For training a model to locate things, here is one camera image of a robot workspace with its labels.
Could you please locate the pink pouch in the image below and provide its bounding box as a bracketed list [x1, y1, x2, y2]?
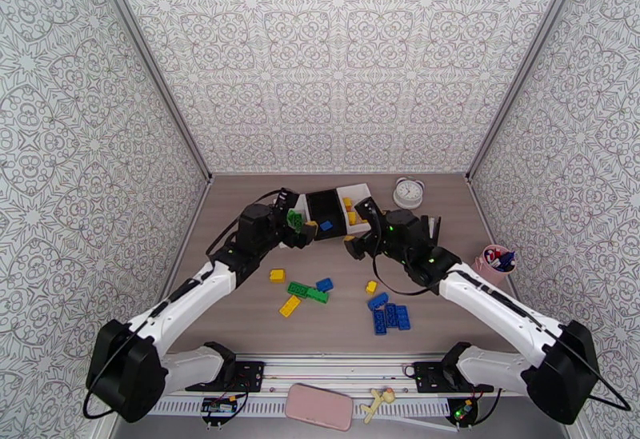
[285, 383, 354, 433]

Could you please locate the black plastic bin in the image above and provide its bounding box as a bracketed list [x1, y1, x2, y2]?
[305, 189, 349, 242]

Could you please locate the white alarm clock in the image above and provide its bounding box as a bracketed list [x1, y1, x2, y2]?
[393, 177, 426, 210]

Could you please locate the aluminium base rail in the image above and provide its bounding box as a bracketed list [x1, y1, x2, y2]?
[165, 352, 526, 399]

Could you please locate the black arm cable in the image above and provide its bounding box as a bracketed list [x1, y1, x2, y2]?
[367, 200, 632, 411]
[82, 188, 282, 421]

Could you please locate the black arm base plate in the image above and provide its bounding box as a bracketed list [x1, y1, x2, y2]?
[186, 361, 265, 393]
[412, 361, 494, 395]

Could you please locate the black stapler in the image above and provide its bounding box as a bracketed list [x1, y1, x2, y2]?
[422, 214, 442, 244]

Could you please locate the aluminium frame post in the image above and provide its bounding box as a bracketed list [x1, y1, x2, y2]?
[86, 0, 215, 185]
[465, 0, 587, 184]

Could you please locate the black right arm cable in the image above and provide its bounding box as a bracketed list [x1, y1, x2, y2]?
[367, 200, 632, 411]

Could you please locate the white plastic bin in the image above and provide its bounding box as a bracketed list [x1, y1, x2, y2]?
[278, 194, 309, 251]
[335, 182, 374, 236]

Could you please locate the yellow wooden toy figure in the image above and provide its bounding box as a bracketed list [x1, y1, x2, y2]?
[361, 387, 396, 425]

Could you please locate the white slotted cable duct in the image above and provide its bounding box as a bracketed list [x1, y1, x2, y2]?
[150, 398, 451, 417]

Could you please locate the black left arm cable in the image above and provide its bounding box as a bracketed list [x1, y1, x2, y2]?
[82, 188, 282, 421]

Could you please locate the pink cup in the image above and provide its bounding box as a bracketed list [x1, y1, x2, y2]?
[471, 244, 517, 284]

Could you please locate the aluminium table edge rail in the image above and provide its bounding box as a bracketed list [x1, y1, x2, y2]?
[167, 178, 215, 299]

